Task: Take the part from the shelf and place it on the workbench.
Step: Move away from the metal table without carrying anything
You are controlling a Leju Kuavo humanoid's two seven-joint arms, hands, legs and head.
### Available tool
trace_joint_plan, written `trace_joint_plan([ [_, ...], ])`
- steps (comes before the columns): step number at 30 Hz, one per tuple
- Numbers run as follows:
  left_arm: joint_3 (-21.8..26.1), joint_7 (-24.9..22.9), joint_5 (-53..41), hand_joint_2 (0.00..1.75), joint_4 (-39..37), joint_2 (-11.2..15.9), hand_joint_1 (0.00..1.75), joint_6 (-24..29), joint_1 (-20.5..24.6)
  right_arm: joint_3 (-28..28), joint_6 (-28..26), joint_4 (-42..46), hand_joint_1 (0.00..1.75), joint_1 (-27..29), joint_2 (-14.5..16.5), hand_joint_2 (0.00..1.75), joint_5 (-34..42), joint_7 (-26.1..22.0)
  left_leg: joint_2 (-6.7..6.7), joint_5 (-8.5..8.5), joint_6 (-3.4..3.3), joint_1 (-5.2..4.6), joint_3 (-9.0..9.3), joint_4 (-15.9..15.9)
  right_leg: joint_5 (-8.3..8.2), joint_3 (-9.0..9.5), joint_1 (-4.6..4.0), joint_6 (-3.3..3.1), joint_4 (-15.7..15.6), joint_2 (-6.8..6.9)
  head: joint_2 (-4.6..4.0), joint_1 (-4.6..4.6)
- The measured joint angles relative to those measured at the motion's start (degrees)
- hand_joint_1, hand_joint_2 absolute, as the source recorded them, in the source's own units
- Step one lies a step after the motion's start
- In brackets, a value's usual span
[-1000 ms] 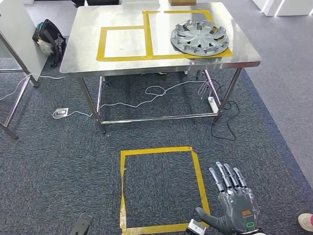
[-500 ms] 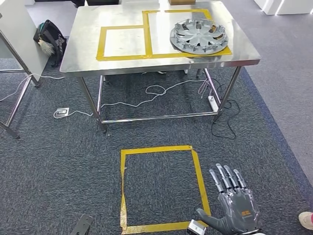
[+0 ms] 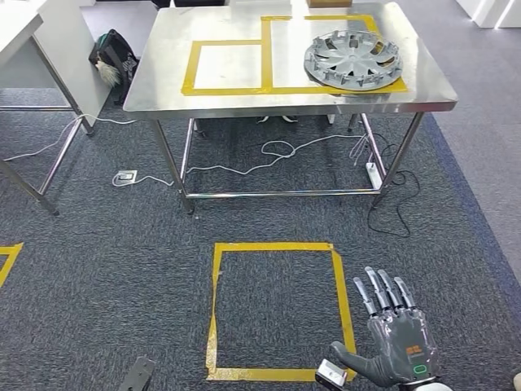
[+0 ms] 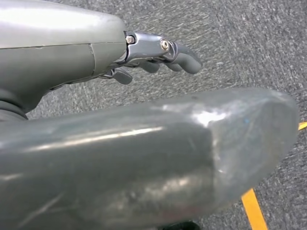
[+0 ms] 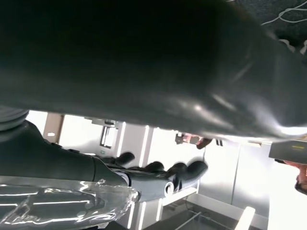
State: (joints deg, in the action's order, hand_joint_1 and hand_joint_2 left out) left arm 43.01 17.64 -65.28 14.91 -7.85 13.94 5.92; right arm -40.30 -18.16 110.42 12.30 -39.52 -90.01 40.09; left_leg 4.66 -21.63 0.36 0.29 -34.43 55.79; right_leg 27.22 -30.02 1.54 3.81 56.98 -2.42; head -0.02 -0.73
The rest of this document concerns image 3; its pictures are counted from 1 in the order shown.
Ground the brown cardboard box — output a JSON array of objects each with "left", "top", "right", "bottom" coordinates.
[{"left": 306, "top": 0, "right": 353, "bottom": 9}]

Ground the grey plastic wheel hubcap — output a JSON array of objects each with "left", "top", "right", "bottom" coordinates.
[{"left": 304, "top": 29, "right": 403, "bottom": 92}]

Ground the yellow floor tape square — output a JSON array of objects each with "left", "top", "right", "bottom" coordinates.
[{"left": 0, "top": 243, "right": 24, "bottom": 290}]

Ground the black backpack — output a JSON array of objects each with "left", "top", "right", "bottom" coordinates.
[{"left": 88, "top": 29, "right": 140, "bottom": 106}]

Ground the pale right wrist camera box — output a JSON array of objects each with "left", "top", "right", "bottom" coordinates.
[{"left": 315, "top": 358, "right": 349, "bottom": 391}]

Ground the fluffy beige keychain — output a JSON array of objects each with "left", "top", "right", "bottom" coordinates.
[{"left": 95, "top": 58, "right": 121, "bottom": 87}]

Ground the stainless steel workbench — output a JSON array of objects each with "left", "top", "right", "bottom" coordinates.
[{"left": 123, "top": 0, "right": 459, "bottom": 216}]

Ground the black cable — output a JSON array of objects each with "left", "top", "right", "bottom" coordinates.
[{"left": 366, "top": 132, "right": 421, "bottom": 239}]

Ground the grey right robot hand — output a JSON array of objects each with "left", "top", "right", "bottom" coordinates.
[{"left": 330, "top": 266, "right": 441, "bottom": 389}]

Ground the white cable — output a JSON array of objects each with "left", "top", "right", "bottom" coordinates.
[
  {"left": 3, "top": 114, "right": 137, "bottom": 163},
  {"left": 112, "top": 134, "right": 367, "bottom": 189}
]

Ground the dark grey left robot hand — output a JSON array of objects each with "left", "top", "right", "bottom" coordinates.
[{"left": 118, "top": 356, "right": 155, "bottom": 391}]

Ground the white power strip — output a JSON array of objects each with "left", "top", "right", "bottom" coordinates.
[{"left": 365, "top": 160, "right": 383, "bottom": 191}]

